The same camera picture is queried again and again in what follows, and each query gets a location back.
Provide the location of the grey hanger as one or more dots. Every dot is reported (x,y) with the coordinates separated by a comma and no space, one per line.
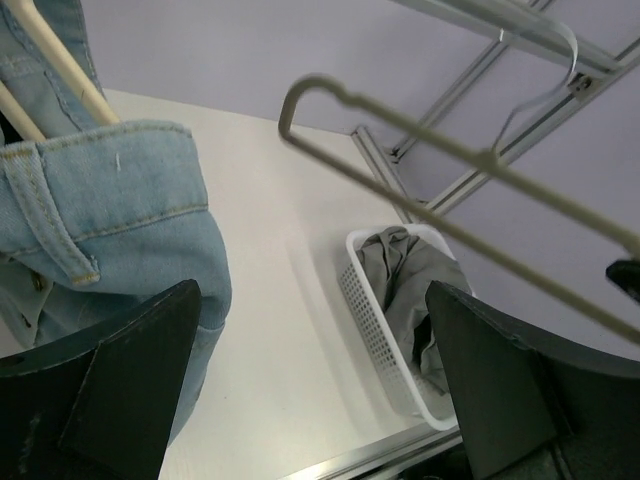
(485,165)

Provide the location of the light blue denim skirt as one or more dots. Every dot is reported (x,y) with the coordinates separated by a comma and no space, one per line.
(96,220)

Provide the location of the white plastic basket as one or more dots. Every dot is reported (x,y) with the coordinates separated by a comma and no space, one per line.
(408,392)

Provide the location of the cream hanger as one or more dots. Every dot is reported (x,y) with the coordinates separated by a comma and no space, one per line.
(52,48)

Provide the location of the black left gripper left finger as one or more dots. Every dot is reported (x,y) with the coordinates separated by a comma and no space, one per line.
(100,403)

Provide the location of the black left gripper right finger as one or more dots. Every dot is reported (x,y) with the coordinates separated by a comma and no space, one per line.
(529,403)

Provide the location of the grey skirt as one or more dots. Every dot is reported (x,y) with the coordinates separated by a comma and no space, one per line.
(400,267)

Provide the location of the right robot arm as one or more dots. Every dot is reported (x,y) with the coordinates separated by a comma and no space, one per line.
(625,274)

